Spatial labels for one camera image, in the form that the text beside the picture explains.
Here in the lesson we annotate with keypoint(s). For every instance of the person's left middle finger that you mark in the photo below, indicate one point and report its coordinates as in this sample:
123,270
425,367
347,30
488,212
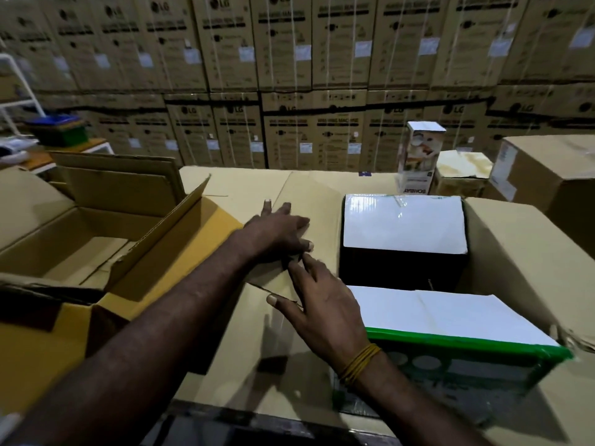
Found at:
300,223

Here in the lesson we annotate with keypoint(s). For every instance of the blue and green plastic crate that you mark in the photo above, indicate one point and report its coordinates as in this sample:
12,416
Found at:
58,127

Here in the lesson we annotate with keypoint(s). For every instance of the empty open cardboard box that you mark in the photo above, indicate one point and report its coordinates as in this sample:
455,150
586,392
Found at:
93,241

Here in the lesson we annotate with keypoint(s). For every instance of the closed brown labelled cardboard box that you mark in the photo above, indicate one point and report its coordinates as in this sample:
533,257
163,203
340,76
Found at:
553,176

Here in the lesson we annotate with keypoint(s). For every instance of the person's right forearm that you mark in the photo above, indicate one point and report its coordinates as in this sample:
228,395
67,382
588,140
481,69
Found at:
409,404

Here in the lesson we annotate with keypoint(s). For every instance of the person's right middle finger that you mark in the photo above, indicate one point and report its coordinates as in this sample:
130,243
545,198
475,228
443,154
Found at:
318,267

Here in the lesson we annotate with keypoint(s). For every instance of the person's right thumb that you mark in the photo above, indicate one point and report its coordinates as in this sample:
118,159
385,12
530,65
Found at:
283,303

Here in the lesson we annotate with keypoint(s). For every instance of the white metal frame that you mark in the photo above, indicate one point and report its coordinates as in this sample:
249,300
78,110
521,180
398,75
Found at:
21,95

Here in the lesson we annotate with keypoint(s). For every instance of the white and green product box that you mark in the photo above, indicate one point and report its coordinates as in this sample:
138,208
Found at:
455,320

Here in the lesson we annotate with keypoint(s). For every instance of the wooden side table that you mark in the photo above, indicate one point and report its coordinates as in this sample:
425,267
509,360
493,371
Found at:
65,153

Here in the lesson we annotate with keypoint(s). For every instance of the large cardboard box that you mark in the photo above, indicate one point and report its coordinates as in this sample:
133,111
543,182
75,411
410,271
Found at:
511,255

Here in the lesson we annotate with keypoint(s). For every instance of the person's right hand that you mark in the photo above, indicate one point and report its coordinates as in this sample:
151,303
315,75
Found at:
330,315

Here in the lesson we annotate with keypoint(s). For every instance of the person's left forearm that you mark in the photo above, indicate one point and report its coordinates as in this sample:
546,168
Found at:
139,348

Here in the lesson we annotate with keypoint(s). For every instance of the tall white printed product box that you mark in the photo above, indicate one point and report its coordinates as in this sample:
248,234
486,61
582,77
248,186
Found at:
420,153

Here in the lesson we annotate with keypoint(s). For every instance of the wall of stacked cardboard boxes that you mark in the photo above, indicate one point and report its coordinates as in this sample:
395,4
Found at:
297,64

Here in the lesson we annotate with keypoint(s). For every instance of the person's left little finger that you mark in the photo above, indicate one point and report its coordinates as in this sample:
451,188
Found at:
267,207

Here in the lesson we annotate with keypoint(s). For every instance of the white and black product box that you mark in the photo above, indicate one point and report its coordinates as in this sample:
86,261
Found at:
404,225

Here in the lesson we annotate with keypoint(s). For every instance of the person's left hand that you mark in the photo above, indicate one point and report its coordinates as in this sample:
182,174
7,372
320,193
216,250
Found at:
272,236

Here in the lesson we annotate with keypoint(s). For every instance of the small white-topped cardboard box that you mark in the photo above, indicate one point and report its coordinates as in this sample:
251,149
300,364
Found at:
462,169

